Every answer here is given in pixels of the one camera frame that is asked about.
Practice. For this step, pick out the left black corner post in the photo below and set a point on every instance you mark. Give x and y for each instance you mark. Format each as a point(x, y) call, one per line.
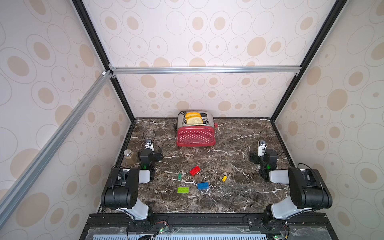
point(91, 31)

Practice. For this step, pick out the lime green lego brick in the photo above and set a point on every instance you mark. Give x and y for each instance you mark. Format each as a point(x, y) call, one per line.
point(183, 190)

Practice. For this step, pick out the red polka dot toaster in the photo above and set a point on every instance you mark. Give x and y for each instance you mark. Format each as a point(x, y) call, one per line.
point(202, 135)

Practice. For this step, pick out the red lego brick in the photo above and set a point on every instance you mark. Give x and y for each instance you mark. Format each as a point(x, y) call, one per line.
point(195, 171)

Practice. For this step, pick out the diagonal aluminium left rail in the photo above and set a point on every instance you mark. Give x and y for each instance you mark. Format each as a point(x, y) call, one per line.
point(18, 191)

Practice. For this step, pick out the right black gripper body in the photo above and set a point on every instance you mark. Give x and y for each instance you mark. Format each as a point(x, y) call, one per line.
point(267, 153)

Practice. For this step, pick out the right black corner post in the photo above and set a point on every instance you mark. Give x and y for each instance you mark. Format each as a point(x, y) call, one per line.
point(322, 34)

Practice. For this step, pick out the small brown liquid bottle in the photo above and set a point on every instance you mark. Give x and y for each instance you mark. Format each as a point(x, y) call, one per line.
point(130, 158)

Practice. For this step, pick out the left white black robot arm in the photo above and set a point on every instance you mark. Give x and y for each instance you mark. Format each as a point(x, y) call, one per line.
point(122, 186)

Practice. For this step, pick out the yellow toast slice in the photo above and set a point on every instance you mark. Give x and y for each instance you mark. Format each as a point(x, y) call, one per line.
point(194, 120)
point(193, 114)

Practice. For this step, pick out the blue lego brick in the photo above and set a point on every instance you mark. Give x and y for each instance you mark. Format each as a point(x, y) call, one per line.
point(203, 186)

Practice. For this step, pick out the black corner post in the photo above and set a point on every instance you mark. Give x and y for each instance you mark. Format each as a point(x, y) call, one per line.
point(91, 31)
point(322, 34)

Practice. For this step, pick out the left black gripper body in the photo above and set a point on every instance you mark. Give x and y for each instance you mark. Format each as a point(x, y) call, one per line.
point(154, 157)

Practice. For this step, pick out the back yellow toast slice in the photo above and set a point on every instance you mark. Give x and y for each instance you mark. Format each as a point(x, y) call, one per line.
point(193, 114)

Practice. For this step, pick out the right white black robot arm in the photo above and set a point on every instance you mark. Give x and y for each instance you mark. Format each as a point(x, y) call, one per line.
point(308, 191)

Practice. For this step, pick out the horizontal aluminium back rail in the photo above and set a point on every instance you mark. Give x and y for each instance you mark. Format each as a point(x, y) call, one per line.
point(173, 71)

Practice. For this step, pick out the front yellow toast slice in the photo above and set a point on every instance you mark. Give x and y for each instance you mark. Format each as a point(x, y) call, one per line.
point(194, 120)

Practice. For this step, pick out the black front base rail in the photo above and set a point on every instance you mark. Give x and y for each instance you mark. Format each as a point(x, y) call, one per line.
point(222, 226)

